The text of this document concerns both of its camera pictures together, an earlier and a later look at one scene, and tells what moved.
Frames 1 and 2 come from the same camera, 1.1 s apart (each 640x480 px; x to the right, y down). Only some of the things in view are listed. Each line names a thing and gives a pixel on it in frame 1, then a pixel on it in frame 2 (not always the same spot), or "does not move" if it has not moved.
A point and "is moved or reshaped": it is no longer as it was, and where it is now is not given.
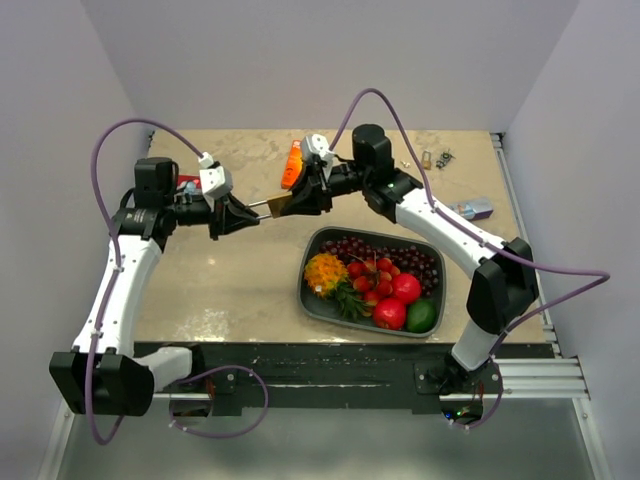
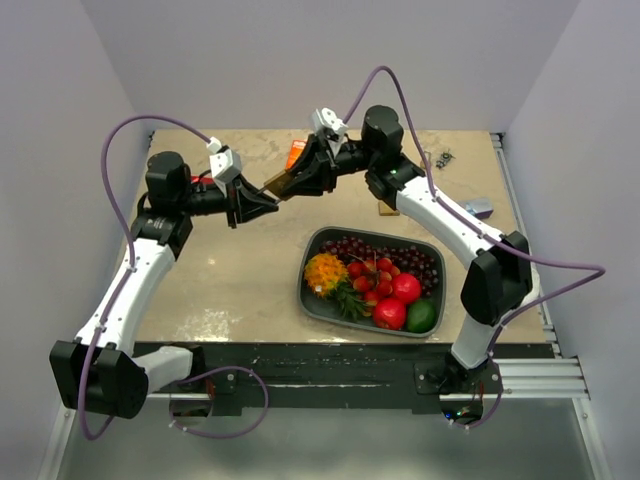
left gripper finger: x=239 y=209 → x=252 y=195
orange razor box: x=293 y=164 does not move
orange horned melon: x=322 y=272 does not move
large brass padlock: x=275 y=205 is moved or reshaped
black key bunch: x=445 y=157 does not move
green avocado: x=421 y=316 does not move
